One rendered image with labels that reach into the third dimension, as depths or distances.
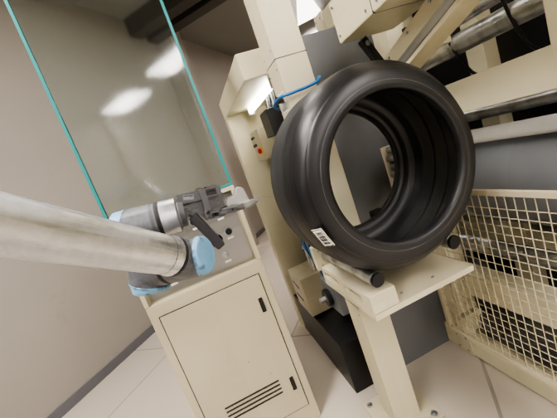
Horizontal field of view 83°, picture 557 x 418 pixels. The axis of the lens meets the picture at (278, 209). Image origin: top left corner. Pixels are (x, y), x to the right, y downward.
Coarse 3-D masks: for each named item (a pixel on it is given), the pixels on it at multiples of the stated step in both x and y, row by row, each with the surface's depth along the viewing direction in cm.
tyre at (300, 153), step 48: (336, 96) 78; (384, 96) 108; (432, 96) 85; (288, 144) 82; (432, 144) 108; (288, 192) 84; (432, 192) 109; (336, 240) 82; (384, 240) 113; (432, 240) 89
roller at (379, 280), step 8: (328, 256) 117; (336, 264) 112; (344, 264) 105; (352, 272) 100; (360, 272) 95; (368, 272) 92; (376, 272) 90; (368, 280) 91; (376, 280) 90; (384, 280) 90
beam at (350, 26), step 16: (336, 0) 111; (352, 0) 103; (368, 0) 96; (384, 0) 91; (400, 0) 94; (416, 0) 99; (336, 16) 114; (352, 16) 106; (368, 16) 99; (384, 16) 103; (400, 16) 110; (352, 32) 110; (368, 32) 116
